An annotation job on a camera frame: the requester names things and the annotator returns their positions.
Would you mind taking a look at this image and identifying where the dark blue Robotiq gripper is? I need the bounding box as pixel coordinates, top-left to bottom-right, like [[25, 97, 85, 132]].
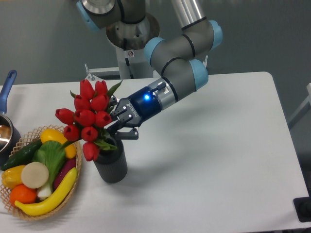
[[107, 86, 162, 140]]

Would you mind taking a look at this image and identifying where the red tulip bouquet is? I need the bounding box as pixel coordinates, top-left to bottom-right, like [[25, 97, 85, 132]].
[[55, 79, 121, 161]]

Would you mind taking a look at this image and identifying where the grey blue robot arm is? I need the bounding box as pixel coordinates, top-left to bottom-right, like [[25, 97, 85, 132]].
[[76, 0, 223, 140]]

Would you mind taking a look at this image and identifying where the dark grey ribbed vase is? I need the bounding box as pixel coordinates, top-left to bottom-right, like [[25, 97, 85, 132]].
[[94, 137, 128, 183]]

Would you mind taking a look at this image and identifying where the purple sweet potato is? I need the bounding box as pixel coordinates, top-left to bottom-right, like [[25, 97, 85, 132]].
[[53, 158, 76, 190]]

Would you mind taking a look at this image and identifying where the yellow squash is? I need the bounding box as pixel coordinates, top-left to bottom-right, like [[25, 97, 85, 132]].
[[40, 128, 77, 159]]

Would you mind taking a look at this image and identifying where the green bok choy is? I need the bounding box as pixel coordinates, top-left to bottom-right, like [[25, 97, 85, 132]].
[[32, 141, 66, 200]]

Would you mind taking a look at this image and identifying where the woven wicker basket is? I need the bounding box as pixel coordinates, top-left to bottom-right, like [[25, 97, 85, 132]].
[[0, 125, 83, 221]]

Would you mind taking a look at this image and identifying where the beige round disc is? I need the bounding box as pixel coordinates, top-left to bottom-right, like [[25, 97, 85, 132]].
[[21, 162, 49, 189]]

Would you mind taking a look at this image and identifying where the green cucumber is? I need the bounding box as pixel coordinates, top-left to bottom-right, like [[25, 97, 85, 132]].
[[0, 140, 42, 171]]

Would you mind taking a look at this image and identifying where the yellow banana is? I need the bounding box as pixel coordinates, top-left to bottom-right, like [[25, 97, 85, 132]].
[[15, 167, 78, 216]]

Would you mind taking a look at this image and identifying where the yellow bell pepper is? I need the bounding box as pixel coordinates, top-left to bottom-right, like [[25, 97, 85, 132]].
[[1, 165, 26, 189]]

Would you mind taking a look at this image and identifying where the orange fruit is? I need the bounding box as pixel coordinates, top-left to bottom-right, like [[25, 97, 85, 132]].
[[9, 184, 37, 206]]

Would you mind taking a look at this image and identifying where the white furniture leg right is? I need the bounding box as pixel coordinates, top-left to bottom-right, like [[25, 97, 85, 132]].
[[287, 83, 311, 130]]

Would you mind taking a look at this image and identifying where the black device at table edge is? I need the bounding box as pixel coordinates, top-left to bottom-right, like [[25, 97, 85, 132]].
[[293, 197, 311, 222]]

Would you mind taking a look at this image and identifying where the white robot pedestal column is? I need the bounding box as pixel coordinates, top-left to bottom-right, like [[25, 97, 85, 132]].
[[106, 13, 160, 79]]

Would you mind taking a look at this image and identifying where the blue handled saucepan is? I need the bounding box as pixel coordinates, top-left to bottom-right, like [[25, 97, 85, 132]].
[[0, 70, 20, 165]]

